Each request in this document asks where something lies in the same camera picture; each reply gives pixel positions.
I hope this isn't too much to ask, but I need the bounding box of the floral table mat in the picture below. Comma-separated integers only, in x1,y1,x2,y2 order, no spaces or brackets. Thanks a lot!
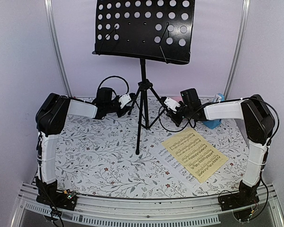
55,108,249,199

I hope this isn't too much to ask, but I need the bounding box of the yellow sheet music page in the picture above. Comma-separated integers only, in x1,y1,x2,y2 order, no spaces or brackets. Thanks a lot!
162,128,229,183

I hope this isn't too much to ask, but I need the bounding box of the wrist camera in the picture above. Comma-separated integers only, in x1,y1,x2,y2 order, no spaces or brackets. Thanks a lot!
118,93,135,109
162,96,181,112

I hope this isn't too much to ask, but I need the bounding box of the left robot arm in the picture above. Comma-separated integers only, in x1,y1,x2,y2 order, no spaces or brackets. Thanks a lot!
35,87,135,184

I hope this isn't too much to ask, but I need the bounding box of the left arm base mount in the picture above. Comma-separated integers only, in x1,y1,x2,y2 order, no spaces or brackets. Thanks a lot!
36,182,77,211

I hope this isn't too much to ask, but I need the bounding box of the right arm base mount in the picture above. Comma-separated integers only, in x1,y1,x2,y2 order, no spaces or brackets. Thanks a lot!
218,187,259,211

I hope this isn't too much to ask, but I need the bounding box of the left aluminium frame post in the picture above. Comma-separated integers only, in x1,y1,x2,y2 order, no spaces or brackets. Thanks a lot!
44,0,72,96

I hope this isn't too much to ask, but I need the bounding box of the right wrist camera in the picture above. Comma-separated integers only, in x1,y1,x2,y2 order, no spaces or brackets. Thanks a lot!
162,96,181,112

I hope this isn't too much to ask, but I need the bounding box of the blue metronome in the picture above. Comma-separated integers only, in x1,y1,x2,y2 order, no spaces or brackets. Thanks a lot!
202,93,224,129

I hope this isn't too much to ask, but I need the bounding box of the white sheet music page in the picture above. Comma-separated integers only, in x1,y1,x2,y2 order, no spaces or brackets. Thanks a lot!
153,145,201,192

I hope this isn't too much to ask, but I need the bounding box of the black music stand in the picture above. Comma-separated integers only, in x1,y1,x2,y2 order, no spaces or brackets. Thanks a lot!
92,0,196,156

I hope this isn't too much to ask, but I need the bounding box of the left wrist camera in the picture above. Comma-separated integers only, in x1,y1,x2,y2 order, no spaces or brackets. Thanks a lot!
118,93,135,109

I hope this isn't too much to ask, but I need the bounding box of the pink plate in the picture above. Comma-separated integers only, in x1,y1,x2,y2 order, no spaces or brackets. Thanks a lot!
172,96,182,102

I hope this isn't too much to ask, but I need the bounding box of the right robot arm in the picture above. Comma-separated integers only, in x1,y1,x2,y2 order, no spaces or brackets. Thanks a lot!
163,88,279,206

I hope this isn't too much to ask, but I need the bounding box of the front aluminium rail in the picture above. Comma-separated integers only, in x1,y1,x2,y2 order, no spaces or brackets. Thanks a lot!
10,182,284,227

